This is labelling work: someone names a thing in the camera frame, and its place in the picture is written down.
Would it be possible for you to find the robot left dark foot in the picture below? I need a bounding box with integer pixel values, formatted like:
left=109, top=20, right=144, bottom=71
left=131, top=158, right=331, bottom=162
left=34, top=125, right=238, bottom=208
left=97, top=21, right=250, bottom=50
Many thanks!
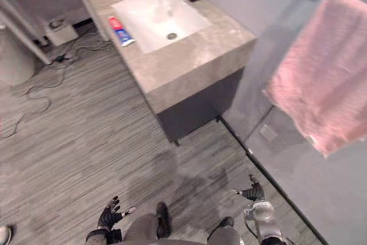
left=155, top=201, right=172, bottom=239

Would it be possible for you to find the person's shoe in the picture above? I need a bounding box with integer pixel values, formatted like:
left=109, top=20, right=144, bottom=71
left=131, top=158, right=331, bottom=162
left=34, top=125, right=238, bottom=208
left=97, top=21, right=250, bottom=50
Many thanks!
left=0, top=224, right=13, bottom=245

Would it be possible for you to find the pink towel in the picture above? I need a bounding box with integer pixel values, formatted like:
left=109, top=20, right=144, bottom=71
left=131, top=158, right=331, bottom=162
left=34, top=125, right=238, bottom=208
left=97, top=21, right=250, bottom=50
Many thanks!
left=262, top=0, right=367, bottom=158

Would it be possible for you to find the white round bin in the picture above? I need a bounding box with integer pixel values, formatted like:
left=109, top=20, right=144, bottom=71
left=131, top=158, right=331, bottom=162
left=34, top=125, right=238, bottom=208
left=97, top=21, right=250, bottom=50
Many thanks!
left=0, top=25, right=37, bottom=87

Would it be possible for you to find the thin black floor cable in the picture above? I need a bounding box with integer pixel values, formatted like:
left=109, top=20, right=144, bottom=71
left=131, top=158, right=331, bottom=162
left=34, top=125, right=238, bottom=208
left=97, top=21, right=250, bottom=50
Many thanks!
left=0, top=64, right=65, bottom=140
left=42, top=33, right=113, bottom=71

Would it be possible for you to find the red blue toothpaste tube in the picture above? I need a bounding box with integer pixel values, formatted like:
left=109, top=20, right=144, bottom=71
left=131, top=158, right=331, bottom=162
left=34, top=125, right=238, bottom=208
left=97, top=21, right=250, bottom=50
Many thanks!
left=108, top=16, right=135, bottom=48

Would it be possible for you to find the stone washstand with dark cabinet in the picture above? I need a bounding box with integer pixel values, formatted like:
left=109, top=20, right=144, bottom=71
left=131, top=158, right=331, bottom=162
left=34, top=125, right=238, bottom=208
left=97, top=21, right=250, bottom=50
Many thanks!
left=86, top=0, right=256, bottom=146

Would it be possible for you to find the robot right dark foot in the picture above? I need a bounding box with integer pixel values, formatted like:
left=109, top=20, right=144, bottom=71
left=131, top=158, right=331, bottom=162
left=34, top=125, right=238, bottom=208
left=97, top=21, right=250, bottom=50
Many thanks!
left=217, top=216, right=235, bottom=228

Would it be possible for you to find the white box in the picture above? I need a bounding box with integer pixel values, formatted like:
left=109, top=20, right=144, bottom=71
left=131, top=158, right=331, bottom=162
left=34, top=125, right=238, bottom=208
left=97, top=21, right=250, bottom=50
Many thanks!
left=42, top=16, right=79, bottom=47

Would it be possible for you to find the square floor drain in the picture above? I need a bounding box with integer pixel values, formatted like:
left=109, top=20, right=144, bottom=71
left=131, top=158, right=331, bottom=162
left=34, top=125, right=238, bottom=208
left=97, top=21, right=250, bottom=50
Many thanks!
left=259, top=124, right=278, bottom=142

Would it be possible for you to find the robot left silver leg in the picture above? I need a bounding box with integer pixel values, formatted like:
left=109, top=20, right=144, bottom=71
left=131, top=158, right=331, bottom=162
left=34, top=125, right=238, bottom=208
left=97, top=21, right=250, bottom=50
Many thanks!
left=125, top=213, right=173, bottom=245

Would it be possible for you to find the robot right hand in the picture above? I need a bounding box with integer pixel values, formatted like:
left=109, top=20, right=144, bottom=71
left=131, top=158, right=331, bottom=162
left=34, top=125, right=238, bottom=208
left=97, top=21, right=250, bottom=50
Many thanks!
left=232, top=173, right=266, bottom=202

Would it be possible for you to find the white rectangular sink basin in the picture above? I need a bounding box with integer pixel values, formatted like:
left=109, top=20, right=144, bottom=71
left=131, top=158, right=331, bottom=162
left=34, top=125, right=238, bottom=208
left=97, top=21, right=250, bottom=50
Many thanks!
left=110, top=0, right=212, bottom=55

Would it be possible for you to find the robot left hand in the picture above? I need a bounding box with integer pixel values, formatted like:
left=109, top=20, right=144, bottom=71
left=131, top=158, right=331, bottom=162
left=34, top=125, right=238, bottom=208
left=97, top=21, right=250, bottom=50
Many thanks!
left=96, top=195, right=137, bottom=231

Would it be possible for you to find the glass shower partition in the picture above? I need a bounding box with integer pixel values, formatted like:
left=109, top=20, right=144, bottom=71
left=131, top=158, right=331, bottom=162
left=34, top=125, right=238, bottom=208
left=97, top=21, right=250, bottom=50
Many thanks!
left=200, top=0, right=367, bottom=245

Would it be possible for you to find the robot dark foot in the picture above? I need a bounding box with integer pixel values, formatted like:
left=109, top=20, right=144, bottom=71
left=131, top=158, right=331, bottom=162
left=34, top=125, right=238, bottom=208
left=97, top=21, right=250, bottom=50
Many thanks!
left=217, top=216, right=235, bottom=228
left=155, top=201, right=172, bottom=239

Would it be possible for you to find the robot right silver leg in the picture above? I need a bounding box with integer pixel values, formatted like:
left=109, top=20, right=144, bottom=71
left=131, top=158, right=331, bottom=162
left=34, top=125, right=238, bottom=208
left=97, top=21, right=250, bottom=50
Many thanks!
left=206, top=225, right=242, bottom=245

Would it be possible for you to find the robot silver leg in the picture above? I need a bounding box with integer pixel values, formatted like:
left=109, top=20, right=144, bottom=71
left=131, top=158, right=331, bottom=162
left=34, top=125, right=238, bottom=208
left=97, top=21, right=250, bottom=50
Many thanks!
left=206, top=225, right=242, bottom=245
left=125, top=213, right=173, bottom=245

